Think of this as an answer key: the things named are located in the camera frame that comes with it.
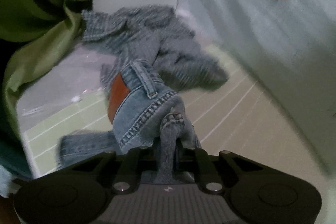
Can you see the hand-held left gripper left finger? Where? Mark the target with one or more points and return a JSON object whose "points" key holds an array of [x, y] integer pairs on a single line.
{"points": [[131, 163]]}

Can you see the pale blue cloth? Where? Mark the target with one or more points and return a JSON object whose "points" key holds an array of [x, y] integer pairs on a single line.
{"points": [[5, 182]]}

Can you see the blue checked shirt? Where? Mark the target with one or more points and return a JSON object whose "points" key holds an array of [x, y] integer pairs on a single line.
{"points": [[170, 56]]}

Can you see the green curtain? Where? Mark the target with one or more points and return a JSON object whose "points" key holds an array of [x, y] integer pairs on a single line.
{"points": [[31, 3]]}

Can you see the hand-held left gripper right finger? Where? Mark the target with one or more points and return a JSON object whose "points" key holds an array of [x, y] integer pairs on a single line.
{"points": [[203, 163]]}

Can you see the blue denim jeans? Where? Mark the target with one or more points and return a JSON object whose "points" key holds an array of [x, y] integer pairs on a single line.
{"points": [[147, 113]]}

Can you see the dark teal cloth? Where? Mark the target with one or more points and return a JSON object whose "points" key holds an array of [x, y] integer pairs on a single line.
{"points": [[13, 158]]}

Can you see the carrot printed pale sheet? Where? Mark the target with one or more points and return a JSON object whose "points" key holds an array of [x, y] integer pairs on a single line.
{"points": [[262, 43]]}

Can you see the green grid mat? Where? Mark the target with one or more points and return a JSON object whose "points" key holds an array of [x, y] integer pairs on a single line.
{"points": [[249, 121]]}

